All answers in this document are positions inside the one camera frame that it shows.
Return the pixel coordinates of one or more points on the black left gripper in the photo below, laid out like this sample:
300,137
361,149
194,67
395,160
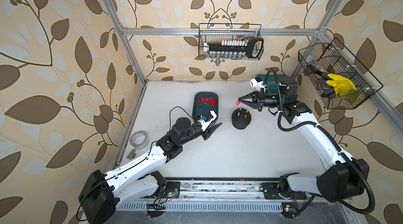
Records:
206,133

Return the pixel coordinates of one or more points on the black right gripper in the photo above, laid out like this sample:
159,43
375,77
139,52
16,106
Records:
256,97

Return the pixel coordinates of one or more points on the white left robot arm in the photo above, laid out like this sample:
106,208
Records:
104,193

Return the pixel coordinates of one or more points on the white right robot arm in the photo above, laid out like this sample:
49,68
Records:
344,179

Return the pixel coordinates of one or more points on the black dome screw fixture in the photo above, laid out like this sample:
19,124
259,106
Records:
238,120

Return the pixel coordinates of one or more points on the green plastic tool case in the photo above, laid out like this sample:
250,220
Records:
271,83

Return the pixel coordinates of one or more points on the dark teal plastic tray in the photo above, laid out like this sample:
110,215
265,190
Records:
199,109

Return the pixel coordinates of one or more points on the black socket set holder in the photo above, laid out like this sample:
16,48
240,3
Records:
248,49

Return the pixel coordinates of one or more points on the clear tape roll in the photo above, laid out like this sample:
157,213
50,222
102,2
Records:
139,140

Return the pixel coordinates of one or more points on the black pliers in basket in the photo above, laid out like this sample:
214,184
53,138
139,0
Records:
328,91

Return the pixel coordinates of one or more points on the yellow rubber glove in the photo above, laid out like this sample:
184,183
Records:
342,85

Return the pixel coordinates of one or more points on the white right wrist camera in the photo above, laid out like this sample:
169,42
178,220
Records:
257,84

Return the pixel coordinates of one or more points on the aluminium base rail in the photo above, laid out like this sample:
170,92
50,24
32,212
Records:
192,195

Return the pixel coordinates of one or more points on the black wire basket back wall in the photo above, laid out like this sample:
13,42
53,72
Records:
216,32

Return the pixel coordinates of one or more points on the black wire basket wall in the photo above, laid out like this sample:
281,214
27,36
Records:
216,32
336,58

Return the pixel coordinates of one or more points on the small metal bracket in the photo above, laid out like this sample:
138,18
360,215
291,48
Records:
132,154

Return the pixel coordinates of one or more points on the black wire basket right wall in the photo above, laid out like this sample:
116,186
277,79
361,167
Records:
336,58

